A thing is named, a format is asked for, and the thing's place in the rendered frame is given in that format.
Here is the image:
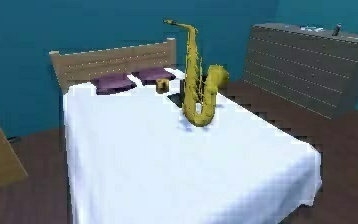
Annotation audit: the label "golden saxophone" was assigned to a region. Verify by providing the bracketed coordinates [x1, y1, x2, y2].
[163, 19, 230, 128]

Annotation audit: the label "small golden brown box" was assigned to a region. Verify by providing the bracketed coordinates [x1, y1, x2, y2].
[155, 78, 170, 94]

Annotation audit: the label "purple pillow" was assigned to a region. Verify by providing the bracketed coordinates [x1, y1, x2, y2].
[132, 66, 177, 86]
[91, 73, 138, 96]

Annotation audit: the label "white bed with wooden headboard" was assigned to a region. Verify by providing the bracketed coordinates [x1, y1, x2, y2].
[48, 37, 323, 224]

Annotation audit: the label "grey chest of drawers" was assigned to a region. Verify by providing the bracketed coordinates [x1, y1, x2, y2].
[241, 22, 358, 120]

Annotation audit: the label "pale flat objects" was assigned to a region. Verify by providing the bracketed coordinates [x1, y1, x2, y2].
[299, 25, 325, 33]

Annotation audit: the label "light brown wooden furniture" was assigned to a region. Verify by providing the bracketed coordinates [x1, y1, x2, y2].
[0, 105, 29, 192]

